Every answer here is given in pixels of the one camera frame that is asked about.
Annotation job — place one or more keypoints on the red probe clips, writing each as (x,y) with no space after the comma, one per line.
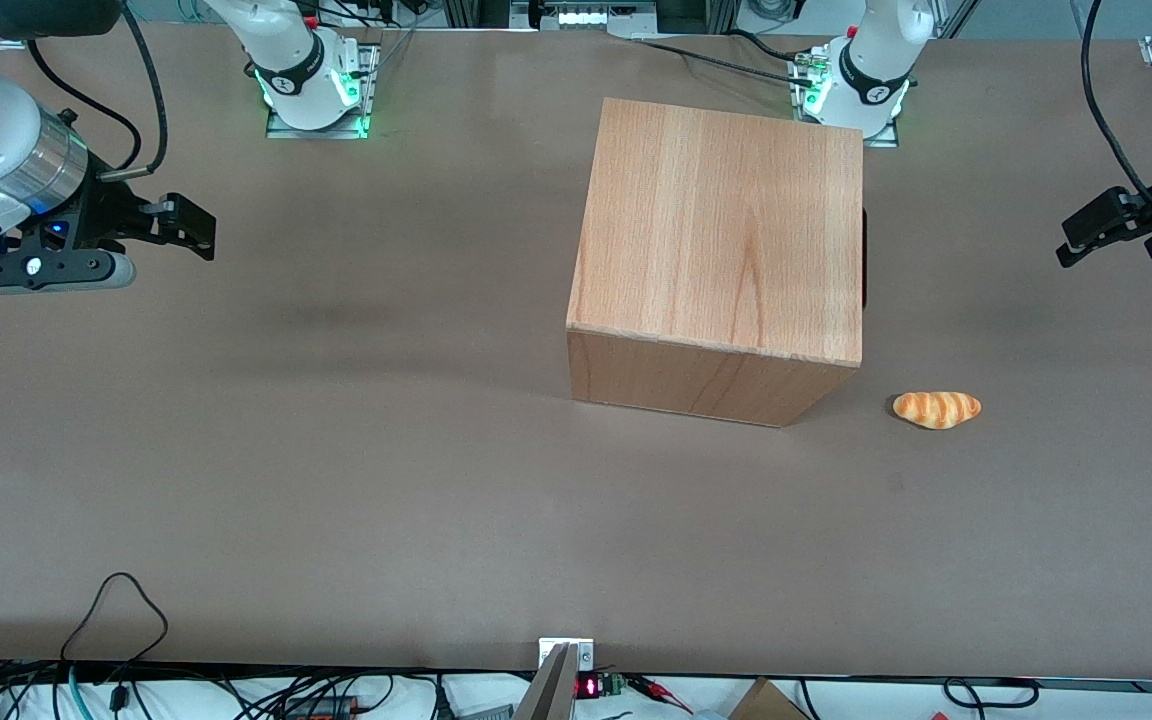
(661,690)

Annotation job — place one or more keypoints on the toy croissant bread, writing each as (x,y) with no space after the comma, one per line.
(936,409)

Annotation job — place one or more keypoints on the red digit display module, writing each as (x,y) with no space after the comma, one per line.
(596,686)

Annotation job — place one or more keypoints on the white power strip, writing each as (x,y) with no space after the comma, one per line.
(591,16)

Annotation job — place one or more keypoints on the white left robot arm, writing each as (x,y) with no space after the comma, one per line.
(871,60)

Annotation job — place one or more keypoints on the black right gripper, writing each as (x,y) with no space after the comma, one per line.
(102,218)

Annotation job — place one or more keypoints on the small metal bracket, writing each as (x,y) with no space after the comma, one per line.
(584,652)

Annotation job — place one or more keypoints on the brown cardboard piece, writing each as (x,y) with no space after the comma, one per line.
(766,703)

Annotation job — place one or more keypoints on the wooden drawer cabinet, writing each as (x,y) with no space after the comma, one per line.
(716,250)

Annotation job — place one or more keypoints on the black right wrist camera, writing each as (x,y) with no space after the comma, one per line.
(36,270)

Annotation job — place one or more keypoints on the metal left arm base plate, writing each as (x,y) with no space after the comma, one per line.
(884,138)

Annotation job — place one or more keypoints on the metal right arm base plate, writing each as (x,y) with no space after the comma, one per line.
(321,128)

